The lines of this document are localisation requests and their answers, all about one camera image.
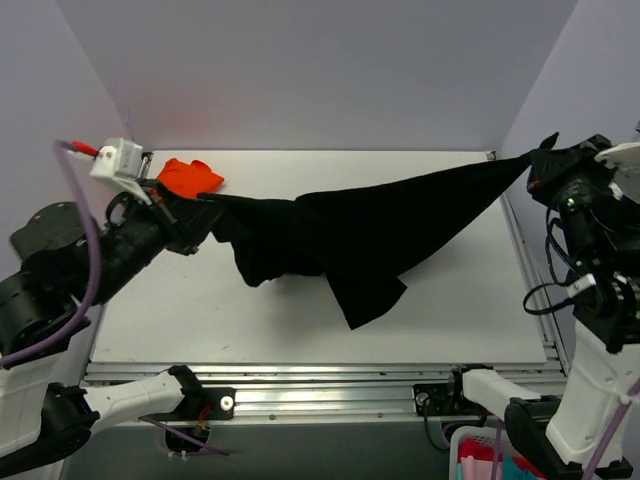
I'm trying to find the black t shirt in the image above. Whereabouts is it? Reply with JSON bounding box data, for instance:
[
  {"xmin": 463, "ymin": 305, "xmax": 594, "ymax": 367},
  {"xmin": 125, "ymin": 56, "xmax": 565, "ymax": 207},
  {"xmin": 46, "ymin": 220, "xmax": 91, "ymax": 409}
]
[{"xmin": 204, "ymin": 136, "xmax": 556, "ymax": 329}]

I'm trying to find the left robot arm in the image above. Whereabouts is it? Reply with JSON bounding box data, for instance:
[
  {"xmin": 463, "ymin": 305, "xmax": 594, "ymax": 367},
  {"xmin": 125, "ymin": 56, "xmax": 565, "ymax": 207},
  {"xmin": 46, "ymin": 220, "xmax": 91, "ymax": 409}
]
[{"xmin": 1, "ymin": 181, "xmax": 233, "ymax": 477}]

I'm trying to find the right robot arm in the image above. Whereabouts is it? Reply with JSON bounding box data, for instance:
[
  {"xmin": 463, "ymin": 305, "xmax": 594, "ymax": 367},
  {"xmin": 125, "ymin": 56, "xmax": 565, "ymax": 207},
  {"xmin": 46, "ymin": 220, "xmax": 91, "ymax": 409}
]
[{"xmin": 443, "ymin": 135, "xmax": 639, "ymax": 479}]

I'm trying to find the orange folded t shirt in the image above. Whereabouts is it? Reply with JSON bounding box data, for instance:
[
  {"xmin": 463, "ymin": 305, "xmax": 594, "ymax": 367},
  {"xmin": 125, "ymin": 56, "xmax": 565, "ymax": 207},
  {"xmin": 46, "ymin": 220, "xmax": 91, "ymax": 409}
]
[{"xmin": 156, "ymin": 158, "xmax": 225, "ymax": 199}]

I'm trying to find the white laundry basket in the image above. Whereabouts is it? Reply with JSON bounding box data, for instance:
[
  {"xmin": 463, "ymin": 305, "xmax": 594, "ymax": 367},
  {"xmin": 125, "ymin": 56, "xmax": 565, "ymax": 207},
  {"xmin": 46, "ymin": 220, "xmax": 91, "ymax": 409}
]
[{"xmin": 449, "ymin": 426, "xmax": 519, "ymax": 479}]

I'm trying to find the teal garment in basket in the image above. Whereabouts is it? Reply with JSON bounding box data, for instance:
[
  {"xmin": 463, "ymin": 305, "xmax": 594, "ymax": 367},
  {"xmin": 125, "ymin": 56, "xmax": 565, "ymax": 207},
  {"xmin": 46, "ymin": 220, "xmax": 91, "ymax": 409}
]
[{"xmin": 501, "ymin": 455, "xmax": 538, "ymax": 480}]

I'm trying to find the pink garment in basket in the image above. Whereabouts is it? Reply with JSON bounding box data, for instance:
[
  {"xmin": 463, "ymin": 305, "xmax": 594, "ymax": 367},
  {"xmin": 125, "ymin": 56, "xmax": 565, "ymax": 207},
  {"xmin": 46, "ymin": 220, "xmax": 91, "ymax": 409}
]
[{"xmin": 457, "ymin": 438, "xmax": 503, "ymax": 480}]

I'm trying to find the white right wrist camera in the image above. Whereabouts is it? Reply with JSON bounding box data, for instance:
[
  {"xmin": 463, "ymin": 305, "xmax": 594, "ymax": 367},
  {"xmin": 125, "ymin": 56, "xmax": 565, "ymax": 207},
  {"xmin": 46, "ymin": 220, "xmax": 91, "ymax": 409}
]
[{"xmin": 595, "ymin": 142, "xmax": 639, "ymax": 203}]

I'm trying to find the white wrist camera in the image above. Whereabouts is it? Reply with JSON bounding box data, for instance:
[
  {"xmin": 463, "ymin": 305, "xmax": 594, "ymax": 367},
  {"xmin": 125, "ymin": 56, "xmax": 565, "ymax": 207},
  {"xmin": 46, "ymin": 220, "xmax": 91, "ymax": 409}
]
[
  {"xmin": 595, "ymin": 142, "xmax": 639, "ymax": 203},
  {"xmin": 90, "ymin": 138, "xmax": 151, "ymax": 205}
]

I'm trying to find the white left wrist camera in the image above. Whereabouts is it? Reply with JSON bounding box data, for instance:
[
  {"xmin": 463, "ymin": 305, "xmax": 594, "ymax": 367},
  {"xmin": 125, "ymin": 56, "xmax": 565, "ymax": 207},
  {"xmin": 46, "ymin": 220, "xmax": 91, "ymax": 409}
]
[{"xmin": 90, "ymin": 138, "xmax": 151, "ymax": 205}]

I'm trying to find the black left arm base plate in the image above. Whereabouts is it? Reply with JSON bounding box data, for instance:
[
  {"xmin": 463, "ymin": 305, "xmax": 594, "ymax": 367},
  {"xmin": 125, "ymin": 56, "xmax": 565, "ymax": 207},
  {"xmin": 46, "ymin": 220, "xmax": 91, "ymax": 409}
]
[{"xmin": 190, "ymin": 387, "xmax": 236, "ymax": 421}]

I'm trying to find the aluminium frame rail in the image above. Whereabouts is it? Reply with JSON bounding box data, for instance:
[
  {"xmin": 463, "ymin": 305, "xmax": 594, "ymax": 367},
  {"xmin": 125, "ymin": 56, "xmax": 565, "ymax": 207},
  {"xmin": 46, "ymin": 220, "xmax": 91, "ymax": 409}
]
[{"xmin": 83, "ymin": 358, "xmax": 568, "ymax": 424}]

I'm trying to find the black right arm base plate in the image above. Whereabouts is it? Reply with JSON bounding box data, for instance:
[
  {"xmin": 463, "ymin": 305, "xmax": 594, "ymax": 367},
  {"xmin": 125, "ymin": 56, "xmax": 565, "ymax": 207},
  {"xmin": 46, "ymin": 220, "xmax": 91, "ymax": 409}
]
[{"xmin": 412, "ymin": 383, "xmax": 464, "ymax": 417}]

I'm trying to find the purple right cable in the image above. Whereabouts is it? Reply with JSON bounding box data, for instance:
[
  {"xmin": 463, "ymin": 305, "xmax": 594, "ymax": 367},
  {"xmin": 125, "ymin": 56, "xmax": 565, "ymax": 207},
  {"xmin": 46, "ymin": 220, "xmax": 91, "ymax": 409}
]
[{"xmin": 582, "ymin": 379, "xmax": 640, "ymax": 480}]

